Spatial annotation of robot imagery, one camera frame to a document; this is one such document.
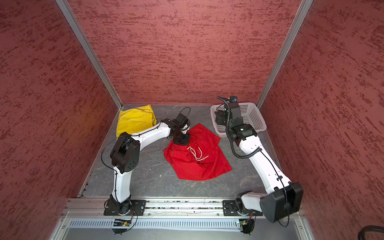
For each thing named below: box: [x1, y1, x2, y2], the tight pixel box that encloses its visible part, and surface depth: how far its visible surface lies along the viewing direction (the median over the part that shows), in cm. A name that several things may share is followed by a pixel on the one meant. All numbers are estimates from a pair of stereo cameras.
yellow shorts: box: [116, 104, 157, 138], surface depth 109 cm
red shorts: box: [163, 123, 233, 181], surface depth 89 cm
